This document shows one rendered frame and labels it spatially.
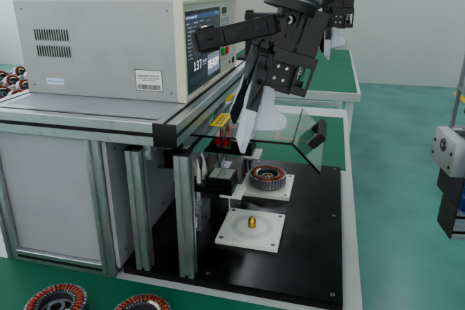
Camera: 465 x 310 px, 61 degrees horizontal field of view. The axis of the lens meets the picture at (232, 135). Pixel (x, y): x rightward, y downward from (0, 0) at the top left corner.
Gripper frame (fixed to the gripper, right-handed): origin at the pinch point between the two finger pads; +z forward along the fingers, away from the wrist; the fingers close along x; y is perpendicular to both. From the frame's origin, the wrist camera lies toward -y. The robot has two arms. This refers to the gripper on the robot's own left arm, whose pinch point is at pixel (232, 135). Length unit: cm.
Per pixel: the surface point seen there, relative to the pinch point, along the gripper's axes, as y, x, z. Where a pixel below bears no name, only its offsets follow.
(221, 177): 5.5, 32.1, 19.7
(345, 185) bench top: 49, 59, 23
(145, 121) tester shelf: -13.5, 15.9, 6.2
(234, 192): 9.9, 32.3, 22.5
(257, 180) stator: 19, 51, 26
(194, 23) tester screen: -10.0, 32.1, -12.4
